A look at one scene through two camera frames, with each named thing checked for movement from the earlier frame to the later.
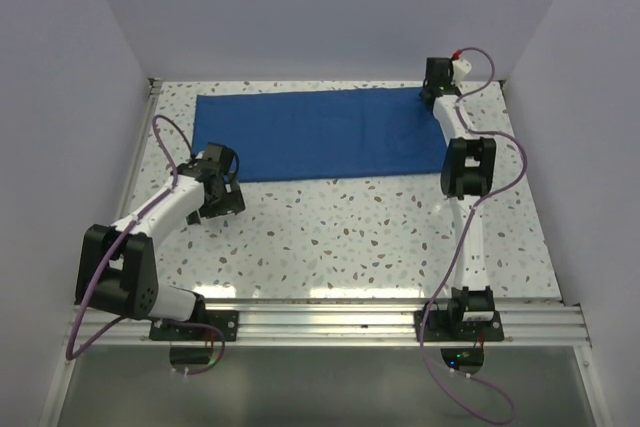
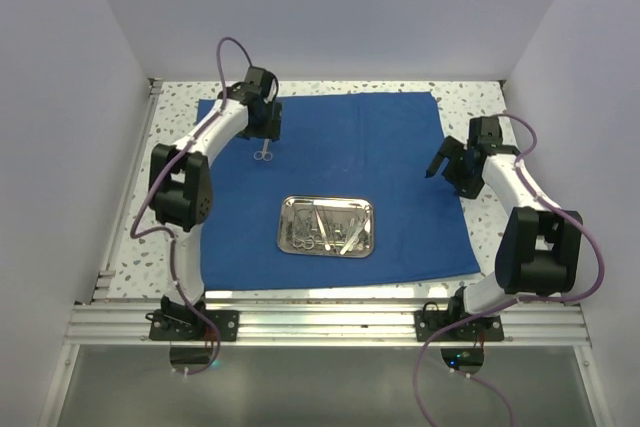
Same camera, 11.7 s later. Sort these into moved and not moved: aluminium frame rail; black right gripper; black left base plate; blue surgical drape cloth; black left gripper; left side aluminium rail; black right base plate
Moved: blue surgical drape cloth; black right gripper; black left gripper
Not moved: black left base plate; aluminium frame rail; black right base plate; left side aluminium rail
